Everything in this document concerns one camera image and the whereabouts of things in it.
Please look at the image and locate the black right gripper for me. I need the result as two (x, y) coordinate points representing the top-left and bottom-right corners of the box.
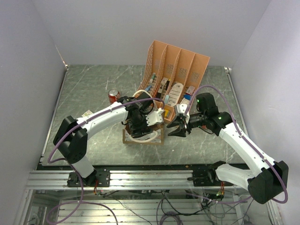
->
(166, 112), (207, 137)

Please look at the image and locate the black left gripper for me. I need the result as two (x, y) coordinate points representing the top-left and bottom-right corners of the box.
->
(129, 110), (153, 138)

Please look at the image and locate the canvas bag with rope handles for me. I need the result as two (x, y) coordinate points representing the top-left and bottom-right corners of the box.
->
(122, 99), (164, 145)

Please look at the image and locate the red Coca-Cola can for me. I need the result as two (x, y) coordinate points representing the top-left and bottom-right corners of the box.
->
(108, 89), (120, 104)

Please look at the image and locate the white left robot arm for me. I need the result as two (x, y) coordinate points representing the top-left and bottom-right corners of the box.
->
(53, 93), (154, 186)

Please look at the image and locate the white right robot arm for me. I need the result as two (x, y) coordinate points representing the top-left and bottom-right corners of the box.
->
(167, 93), (289, 204)

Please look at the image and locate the yellow sponge block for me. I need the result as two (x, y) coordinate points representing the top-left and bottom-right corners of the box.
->
(164, 109), (171, 118)

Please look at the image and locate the white flat box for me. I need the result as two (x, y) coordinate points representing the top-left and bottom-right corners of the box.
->
(180, 98), (190, 105)

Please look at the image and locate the blue small box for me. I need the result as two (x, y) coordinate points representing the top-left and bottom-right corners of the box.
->
(183, 94), (192, 101)

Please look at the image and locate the white oval labelled pouch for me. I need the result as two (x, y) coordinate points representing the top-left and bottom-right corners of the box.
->
(167, 82), (183, 107)

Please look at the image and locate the blue glue bottle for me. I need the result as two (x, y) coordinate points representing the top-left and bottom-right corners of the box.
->
(144, 85), (152, 92)

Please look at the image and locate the pink small box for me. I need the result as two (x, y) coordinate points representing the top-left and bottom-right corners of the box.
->
(186, 86), (195, 95)

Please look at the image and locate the black marker pen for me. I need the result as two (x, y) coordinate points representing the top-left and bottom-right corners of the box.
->
(155, 77), (169, 98)

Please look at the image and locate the green capped tube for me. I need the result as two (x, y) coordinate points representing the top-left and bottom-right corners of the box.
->
(149, 73), (156, 83)

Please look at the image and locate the small white red box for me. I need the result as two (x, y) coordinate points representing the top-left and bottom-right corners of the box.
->
(82, 110), (93, 117)

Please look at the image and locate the peach plastic desk organizer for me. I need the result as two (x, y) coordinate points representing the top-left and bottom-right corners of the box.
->
(138, 40), (210, 123)

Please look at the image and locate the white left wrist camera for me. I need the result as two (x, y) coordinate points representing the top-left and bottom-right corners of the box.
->
(146, 108), (164, 127)

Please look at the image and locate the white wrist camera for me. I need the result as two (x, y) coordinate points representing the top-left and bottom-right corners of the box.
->
(146, 108), (164, 127)
(174, 104), (189, 118)

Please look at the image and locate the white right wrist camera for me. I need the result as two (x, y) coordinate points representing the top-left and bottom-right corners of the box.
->
(174, 104), (189, 118)

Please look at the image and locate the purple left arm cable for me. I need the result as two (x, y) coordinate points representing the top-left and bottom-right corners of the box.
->
(45, 97), (165, 225)

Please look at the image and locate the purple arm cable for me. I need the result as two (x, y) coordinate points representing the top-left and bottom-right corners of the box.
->
(156, 84), (288, 225)
(45, 97), (165, 225)

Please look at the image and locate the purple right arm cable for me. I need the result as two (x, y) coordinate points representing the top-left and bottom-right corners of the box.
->
(156, 84), (288, 225)

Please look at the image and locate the aluminium mounting rail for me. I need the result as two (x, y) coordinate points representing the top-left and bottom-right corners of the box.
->
(25, 170), (195, 190)

